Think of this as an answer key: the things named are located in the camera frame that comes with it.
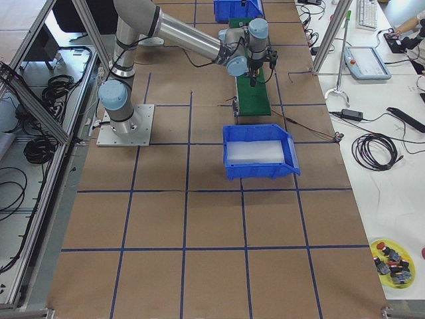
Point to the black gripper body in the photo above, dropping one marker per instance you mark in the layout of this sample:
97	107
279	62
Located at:
254	65

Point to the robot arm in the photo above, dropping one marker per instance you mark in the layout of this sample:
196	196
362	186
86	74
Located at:
242	50

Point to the yellow plate of buttons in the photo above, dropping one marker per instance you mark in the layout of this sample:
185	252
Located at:
393	264

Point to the green conveyor belt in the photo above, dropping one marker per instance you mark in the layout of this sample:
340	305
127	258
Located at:
253	101

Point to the left blue storage bin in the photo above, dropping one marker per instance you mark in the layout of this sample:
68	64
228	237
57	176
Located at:
229	9

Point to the blue storage bin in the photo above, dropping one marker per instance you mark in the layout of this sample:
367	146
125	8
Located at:
229	9
260	132

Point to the right blue storage bin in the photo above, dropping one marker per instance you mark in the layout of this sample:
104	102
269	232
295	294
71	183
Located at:
260	132

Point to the white foam pad right bin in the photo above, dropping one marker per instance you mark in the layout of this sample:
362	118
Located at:
269	151

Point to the black power adapter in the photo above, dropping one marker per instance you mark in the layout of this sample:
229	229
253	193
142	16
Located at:
352	115

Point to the teach pendant tablet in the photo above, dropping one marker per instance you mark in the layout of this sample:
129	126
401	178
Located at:
364	63

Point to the white keyboard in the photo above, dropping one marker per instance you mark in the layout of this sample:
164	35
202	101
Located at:
366	17

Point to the green handled grabber stick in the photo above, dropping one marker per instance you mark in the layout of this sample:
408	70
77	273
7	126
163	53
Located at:
337	90

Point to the aluminium profile post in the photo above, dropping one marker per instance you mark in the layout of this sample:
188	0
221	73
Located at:
338	17

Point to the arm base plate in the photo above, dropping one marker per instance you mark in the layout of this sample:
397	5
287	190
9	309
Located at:
135	131

